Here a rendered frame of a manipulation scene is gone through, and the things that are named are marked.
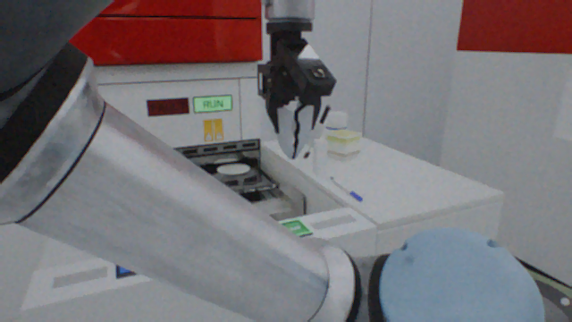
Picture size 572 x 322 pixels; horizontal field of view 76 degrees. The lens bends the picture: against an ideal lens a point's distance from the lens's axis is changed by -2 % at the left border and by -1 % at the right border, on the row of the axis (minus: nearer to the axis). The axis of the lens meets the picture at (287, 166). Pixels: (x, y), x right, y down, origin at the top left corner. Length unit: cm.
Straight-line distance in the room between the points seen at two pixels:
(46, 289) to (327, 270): 41
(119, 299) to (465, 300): 44
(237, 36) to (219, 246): 89
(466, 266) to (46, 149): 30
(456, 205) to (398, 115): 270
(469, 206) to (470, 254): 52
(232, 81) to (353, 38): 206
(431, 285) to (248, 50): 90
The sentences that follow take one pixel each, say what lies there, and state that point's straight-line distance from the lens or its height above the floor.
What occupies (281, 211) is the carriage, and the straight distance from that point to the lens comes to 92.
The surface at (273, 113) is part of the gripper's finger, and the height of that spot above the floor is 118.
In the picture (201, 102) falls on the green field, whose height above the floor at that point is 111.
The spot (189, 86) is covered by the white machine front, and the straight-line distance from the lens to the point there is 113.
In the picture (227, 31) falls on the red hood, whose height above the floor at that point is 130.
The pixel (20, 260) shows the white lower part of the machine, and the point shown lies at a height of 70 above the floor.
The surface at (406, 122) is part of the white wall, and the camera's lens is 357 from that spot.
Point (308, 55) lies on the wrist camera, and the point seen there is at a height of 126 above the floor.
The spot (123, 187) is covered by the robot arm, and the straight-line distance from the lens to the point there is 22.
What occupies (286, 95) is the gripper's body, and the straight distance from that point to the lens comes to 57.
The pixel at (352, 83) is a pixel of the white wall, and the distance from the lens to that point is 314.
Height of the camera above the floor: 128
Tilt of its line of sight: 19 degrees down
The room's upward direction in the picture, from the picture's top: straight up
